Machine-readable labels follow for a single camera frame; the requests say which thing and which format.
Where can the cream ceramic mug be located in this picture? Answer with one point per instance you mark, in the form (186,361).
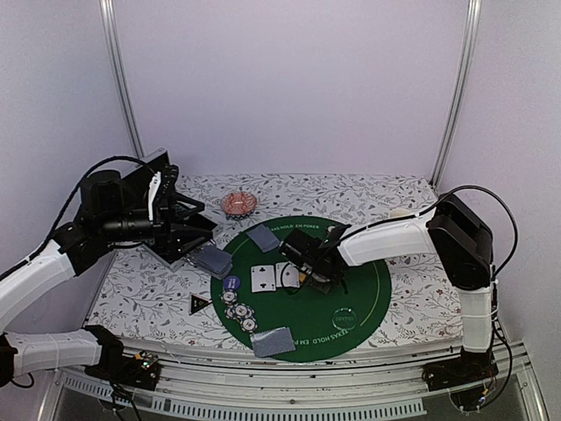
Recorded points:
(399,213)

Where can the purple small blind button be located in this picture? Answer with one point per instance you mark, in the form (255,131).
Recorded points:
(231,283)

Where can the right aluminium frame post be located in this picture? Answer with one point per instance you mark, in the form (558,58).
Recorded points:
(465,61)

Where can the white blue poker chip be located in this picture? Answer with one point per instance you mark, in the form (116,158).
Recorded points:
(249,325)
(239,311)
(229,297)

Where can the blue playing card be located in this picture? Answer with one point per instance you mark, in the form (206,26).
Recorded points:
(272,342)
(263,238)

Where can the left aluminium frame post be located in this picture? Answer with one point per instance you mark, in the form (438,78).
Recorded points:
(108,15)

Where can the aluminium poker chip case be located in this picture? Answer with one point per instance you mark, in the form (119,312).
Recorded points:
(170,224)

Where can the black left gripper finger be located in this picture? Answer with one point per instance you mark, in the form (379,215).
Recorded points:
(193,232)
(189,205)

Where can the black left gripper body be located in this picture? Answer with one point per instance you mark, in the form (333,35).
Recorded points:
(113,225)

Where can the face-up ace of diamonds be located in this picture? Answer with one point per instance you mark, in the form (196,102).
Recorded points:
(286,275)

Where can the aluminium frame post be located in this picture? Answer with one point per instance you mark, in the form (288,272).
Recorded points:
(108,15)
(465,61)

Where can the face-up ace of clubs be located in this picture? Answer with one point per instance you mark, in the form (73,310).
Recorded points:
(263,279)

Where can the right arm base controller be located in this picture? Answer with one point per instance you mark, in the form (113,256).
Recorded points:
(453,373)

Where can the aluminium table front rail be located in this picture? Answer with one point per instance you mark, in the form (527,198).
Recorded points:
(199,383)

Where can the clear acrylic dealer button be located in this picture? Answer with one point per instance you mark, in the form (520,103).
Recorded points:
(344,319)

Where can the face-up three of clubs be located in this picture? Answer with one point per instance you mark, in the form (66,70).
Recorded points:
(323,287)

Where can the round green poker mat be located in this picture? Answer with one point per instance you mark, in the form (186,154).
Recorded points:
(308,313)

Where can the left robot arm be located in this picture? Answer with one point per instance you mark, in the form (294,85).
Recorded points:
(55,261)

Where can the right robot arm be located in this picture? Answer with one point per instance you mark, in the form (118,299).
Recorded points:
(449,229)

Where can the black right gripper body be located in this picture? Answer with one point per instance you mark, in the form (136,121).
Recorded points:
(319,279)

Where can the floral white tablecloth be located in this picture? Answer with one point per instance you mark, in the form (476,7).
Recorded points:
(142,299)

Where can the blue playing card deck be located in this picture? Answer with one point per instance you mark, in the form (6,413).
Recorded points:
(215,261)

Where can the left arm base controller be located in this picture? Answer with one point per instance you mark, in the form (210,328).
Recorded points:
(141,371)

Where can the red patterned bowl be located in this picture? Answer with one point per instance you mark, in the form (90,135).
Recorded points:
(239,204)

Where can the black triangular card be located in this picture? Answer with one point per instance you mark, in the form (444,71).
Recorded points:
(197,303)

